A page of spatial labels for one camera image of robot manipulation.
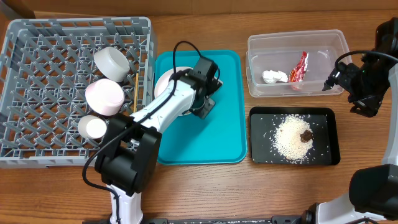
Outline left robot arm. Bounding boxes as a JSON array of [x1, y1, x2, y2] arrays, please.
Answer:
[[95, 57, 222, 223]]

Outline small pink plate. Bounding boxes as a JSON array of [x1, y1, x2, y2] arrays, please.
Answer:
[[85, 78, 124, 116]]

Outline grey round bowl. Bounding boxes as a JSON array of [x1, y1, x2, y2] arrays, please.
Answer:
[[93, 47, 130, 82]]

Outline large white round plate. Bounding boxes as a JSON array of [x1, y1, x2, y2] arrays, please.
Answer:
[[154, 66, 223, 116]]

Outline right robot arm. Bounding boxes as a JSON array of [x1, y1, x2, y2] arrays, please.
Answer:
[[299, 17, 397, 224]]

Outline red snack wrapper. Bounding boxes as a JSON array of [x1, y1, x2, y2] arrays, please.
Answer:
[[289, 52, 308, 91]]

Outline white plastic cup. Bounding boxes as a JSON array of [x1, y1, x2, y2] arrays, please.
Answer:
[[78, 115, 107, 139]]

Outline clear plastic wrap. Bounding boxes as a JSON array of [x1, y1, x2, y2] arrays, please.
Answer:
[[262, 70, 289, 84]]

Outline white rice pile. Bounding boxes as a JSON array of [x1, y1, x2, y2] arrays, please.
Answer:
[[260, 114, 331, 165]]

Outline brown food scrap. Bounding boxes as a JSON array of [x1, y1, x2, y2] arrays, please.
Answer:
[[300, 130, 313, 142]]

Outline wooden chopstick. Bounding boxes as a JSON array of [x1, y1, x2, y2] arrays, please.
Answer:
[[133, 72, 139, 113]]

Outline teal plastic serving tray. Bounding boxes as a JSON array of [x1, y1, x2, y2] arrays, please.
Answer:
[[158, 50, 248, 165]]

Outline clear plastic waste bin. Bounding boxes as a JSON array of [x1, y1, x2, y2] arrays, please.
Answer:
[[246, 29, 349, 98]]

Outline black plastic tray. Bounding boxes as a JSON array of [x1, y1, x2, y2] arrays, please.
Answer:
[[249, 106, 340, 166]]

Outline grey plastic dish rack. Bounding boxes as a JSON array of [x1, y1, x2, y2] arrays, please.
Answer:
[[1, 17, 157, 169]]

